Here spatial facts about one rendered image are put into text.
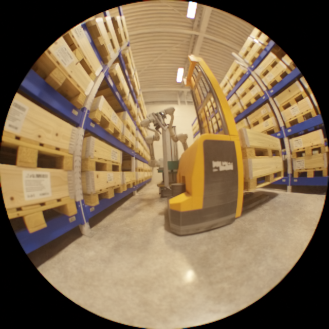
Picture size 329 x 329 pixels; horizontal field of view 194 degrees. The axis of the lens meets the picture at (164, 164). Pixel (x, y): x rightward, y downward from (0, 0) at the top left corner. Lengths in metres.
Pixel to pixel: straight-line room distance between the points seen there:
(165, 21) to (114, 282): 7.97
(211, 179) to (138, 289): 0.89
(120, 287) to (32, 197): 0.64
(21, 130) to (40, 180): 0.30
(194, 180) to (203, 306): 0.82
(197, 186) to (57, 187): 1.01
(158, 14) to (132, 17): 1.24
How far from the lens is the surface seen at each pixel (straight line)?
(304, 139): 2.28
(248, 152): 1.14
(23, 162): 0.70
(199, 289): 0.63
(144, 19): 7.29
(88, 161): 1.01
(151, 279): 0.66
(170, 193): 1.14
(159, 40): 7.39
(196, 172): 0.76
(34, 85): 0.91
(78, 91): 1.05
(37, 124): 0.75
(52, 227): 0.87
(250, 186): 1.15
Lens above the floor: 0.59
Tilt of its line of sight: 4 degrees up
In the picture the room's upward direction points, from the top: 3 degrees counter-clockwise
